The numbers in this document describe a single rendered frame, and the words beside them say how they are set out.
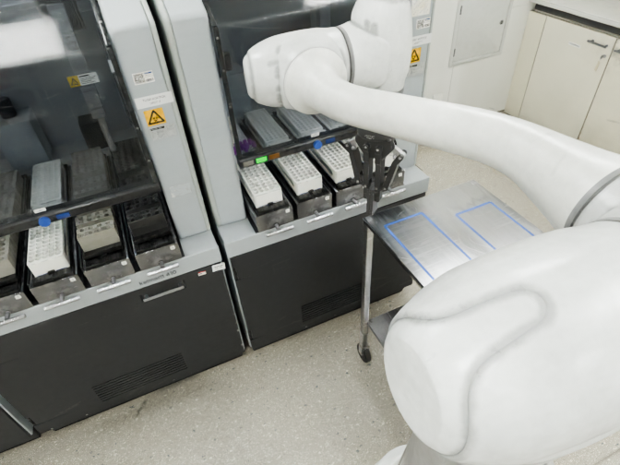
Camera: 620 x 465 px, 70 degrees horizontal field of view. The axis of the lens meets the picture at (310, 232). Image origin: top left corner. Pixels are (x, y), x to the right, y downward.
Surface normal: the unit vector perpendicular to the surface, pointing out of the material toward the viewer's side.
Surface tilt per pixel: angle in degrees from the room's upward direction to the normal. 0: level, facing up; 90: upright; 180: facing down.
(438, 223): 0
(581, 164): 28
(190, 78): 90
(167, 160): 90
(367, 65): 88
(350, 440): 0
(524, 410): 55
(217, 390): 0
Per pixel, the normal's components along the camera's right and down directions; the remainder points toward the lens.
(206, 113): 0.40, 0.59
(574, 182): -0.78, -0.40
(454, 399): -0.30, 0.03
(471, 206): -0.06, -0.74
